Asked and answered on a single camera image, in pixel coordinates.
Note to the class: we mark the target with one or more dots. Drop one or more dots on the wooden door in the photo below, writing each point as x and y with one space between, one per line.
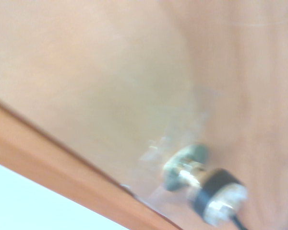
86 60

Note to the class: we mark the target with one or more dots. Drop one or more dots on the silver black cylindrical connector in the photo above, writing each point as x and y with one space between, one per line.
194 172

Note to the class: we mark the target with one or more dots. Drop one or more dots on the wooden door jamb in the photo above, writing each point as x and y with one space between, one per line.
38 155

